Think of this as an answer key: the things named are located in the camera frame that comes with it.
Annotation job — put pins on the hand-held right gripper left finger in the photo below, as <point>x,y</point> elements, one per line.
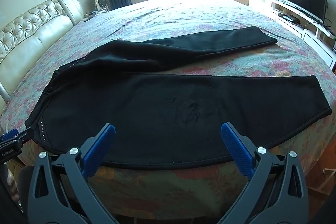
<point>101,146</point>

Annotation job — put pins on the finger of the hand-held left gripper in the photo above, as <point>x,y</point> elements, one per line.
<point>25,134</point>
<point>8,133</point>

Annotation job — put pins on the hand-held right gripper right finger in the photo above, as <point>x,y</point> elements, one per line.
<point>236,146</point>

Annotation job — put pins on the black pants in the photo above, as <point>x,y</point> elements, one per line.
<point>157,108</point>

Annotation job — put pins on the person's left hand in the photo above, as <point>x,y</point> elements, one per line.
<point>12,183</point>

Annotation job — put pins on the beige tufted leather headboard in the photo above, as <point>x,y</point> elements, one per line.
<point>31,29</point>

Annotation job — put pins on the small dark device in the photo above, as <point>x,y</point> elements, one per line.
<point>88,18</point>

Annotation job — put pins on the floral bedspread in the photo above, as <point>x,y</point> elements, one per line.
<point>197,16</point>

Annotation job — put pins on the white television stand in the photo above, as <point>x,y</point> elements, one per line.
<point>309,29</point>

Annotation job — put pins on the black set-top box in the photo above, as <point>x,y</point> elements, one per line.
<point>288,18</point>

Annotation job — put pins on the white box fan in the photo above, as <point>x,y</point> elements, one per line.
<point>101,1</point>

